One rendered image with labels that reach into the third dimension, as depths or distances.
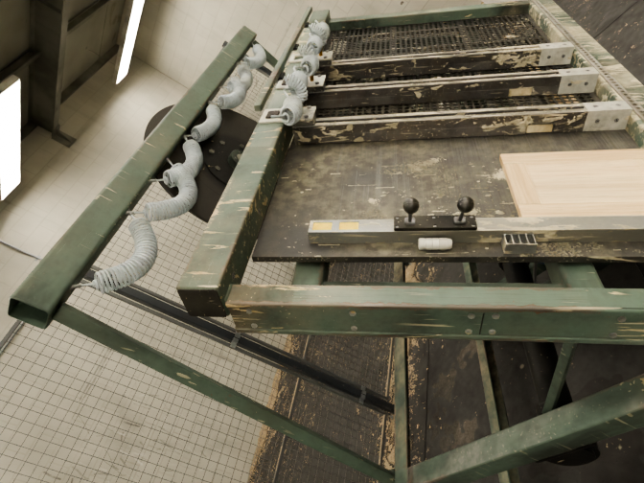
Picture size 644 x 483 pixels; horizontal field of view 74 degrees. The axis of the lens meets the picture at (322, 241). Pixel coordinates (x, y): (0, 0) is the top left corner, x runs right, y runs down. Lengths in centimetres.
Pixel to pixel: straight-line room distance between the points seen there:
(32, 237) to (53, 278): 469
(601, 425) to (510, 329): 49
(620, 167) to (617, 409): 65
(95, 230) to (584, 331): 128
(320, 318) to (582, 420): 79
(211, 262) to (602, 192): 102
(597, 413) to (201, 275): 107
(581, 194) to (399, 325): 64
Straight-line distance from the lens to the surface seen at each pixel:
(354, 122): 153
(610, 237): 121
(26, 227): 606
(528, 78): 185
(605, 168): 146
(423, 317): 94
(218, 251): 103
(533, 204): 125
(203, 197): 174
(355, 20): 280
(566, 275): 116
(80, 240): 140
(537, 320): 98
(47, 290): 130
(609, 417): 139
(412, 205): 99
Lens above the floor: 191
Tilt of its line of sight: 16 degrees down
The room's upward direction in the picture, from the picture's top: 61 degrees counter-clockwise
